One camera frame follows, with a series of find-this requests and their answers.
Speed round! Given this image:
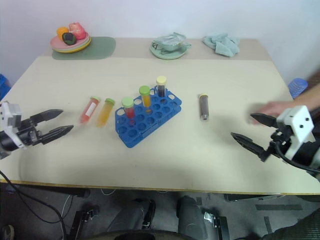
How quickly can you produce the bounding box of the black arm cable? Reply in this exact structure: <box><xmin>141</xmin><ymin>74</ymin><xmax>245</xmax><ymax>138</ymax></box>
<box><xmin>0</xmin><ymin>169</ymin><xmax>66</xmax><ymax>240</ymax></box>
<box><xmin>273</xmin><ymin>139</ymin><xmax>320</xmax><ymax>180</ymax></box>

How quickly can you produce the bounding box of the blue test tube rack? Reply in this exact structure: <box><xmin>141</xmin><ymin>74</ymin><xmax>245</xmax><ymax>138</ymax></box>
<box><xmin>114</xmin><ymin>84</ymin><xmax>183</xmax><ymax>149</ymax></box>

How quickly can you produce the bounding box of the pink toy fruit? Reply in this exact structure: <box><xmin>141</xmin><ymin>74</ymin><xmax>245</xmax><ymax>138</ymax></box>
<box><xmin>68</xmin><ymin>22</ymin><xmax>87</xmax><ymax>41</ymax></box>

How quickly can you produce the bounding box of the green placemat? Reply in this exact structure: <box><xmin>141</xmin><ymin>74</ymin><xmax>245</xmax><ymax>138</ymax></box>
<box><xmin>51</xmin><ymin>36</ymin><xmax>117</xmax><ymax>61</ymax></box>

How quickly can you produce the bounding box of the orange tube green cap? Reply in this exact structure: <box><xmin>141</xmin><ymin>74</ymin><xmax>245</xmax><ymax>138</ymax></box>
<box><xmin>95</xmin><ymin>97</ymin><xmax>116</xmax><ymax>129</ymax></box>
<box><xmin>138</xmin><ymin>85</ymin><xmax>152</xmax><ymax>109</ymax></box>

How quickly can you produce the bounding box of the red tube light green cap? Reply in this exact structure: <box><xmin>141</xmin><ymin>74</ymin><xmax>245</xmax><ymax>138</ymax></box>
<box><xmin>121</xmin><ymin>96</ymin><xmax>136</xmax><ymax>119</ymax></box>

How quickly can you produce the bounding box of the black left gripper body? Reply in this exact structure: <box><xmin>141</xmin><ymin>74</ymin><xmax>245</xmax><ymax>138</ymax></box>
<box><xmin>15</xmin><ymin>116</ymin><xmax>44</xmax><ymax>148</ymax></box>

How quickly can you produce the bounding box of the orange toy fruit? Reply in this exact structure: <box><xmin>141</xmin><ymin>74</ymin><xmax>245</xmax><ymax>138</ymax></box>
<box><xmin>56</xmin><ymin>26</ymin><xmax>70</xmax><ymax>38</ymax></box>

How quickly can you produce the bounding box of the mint green cup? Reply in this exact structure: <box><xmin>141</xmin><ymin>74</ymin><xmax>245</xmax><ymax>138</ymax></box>
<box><xmin>150</xmin><ymin>37</ymin><xmax>193</xmax><ymax>53</ymax></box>

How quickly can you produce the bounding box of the dark round toy fruit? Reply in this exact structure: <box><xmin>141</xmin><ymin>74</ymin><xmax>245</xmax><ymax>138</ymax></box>
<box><xmin>61</xmin><ymin>31</ymin><xmax>77</xmax><ymax>46</ymax></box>

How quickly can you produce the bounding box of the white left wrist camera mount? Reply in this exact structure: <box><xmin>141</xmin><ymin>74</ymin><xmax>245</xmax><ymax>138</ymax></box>
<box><xmin>0</xmin><ymin>100</ymin><xmax>24</xmax><ymax>150</ymax></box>

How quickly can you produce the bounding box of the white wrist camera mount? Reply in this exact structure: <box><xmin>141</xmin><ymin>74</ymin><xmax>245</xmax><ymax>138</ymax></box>
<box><xmin>275</xmin><ymin>105</ymin><xmax>316</xmax><ymax>160</ymax></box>
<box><xmin>0</xmin><ymin>100</ymin><xmax>24</xmax><ymax>150</ymax></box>

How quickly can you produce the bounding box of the mint green plate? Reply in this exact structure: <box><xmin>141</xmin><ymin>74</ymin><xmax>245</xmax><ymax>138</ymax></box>
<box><xmin>149</xmin><ymin>42</ymin><xmax>189</xmax><ymax>61</ymax></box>

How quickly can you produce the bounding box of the person's bare hand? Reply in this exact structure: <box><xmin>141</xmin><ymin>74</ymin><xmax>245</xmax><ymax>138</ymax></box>
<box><xmin>257</xmin><ymin>101</ymin><xmax>298</xmax><ymax>119</ymax></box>

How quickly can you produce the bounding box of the red tube with white label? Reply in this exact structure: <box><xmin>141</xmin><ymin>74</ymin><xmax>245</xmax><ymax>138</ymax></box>
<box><xmin>79</xmin><ymin>95</ymin><xmax>101</xmax><ymax>124</ymax></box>

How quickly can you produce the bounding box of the dark brown tube yellow cap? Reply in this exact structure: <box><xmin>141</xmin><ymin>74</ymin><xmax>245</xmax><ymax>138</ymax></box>
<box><xmin>155</xmin><ymin>75</ymin><xmax>168</xmax><ymax>98</ymax></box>
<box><xmin>198</xmin><ymin>93</ymin><xmax>211</xmax><ymax>122</ymax></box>

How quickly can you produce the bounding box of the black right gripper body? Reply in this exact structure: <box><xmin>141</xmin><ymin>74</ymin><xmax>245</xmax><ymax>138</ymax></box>
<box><xmin>266</xmin><ymin>124</ymin><xmax>293</xmax><ymax>159</ymax></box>

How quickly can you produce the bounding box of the light teal towel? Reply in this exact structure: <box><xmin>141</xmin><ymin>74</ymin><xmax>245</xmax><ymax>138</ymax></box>
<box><xmin>201</xmin><ymin>32</ymin><xmax>241</xmax><ymax>58</ymax></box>

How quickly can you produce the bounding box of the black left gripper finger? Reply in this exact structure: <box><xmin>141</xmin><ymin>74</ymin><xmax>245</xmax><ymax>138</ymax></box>
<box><xmin>29</xmin><ymin>108</ymin><xmax>65</xmax><ymax>124</ymax></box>
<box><xmin>40</xmin><ymin>125</ymin><xmax>75</xmax><ymax>146</ymax></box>

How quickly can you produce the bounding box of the dark rounded shape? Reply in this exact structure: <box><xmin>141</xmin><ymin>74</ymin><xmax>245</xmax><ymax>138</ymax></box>
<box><xmin>176</xmin><ymin>195</ymin><xmax>209</xmax><ymax>236</ymax></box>

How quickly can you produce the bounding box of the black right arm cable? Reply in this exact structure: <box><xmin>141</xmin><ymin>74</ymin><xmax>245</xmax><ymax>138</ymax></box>
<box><xmin>273</xmin><ymin>139</ymin><xmax>320</xmax><ymax>180</ymax></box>

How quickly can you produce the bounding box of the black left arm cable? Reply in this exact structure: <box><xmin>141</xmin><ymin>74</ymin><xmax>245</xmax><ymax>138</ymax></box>
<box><xmin>0</xmin><ymin>169</ymin><xmax>66</xmax><ymax>240</ymax></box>

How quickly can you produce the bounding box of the black table leg bracket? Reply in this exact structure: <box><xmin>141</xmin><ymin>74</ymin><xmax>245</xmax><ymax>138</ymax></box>
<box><xmin>67</xmin><ymin>206</ymin><xmax>100</xmax><ymax>240</ymax></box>
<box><xmin>203</xmin><ymin>211</ymin><xmax>231</xmax><ymax>240</ymax></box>

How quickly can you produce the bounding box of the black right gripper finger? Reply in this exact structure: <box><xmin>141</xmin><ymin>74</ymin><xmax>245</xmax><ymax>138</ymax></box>
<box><xmin>250</xmin><ymin>113</ymin><xmax>278</xmax><ymax>129</ymax></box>
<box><xmin>230</xmin><ymin>132</ymin><xmax>270</xmax><ymax>163</ymax></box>

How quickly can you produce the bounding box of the clear plastic bag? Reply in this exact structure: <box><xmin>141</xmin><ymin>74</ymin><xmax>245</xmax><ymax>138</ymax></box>
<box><xmin>153</xmin><ymin>31</ymin><xmax>188</xmax><ymax>47</ymax></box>

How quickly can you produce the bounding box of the yellow plate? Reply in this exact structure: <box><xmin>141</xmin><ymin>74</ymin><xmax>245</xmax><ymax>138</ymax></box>
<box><xmin>51</xmin><ymin>37</ymin><xmax>92</xmax><ymax>54</ymax></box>

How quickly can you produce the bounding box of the blue ribbed stack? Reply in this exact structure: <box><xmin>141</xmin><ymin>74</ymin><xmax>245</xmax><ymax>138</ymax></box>
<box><xmin>287</xmin><ymin>77</ymin><xmax>309</xmax><ymax>100</ymax></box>

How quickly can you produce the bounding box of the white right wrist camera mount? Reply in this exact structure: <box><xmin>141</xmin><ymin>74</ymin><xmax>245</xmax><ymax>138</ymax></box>
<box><xmin>275</xmin><ymin>105</ymin><xmax>316</xmax><ymax>160</ymax></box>

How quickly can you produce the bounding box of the blue crate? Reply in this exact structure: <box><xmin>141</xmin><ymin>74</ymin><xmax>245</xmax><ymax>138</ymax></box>
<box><xmin>0</xmin><ymin>73</ymin><xmax>12</xmax><ymax>101</ymax></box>

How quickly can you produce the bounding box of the pink plate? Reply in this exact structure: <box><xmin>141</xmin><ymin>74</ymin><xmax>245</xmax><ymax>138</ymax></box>
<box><xmin>49</xmin><ymin>33</ymin><xmax>91</xmax><ymax>51</ymax></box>

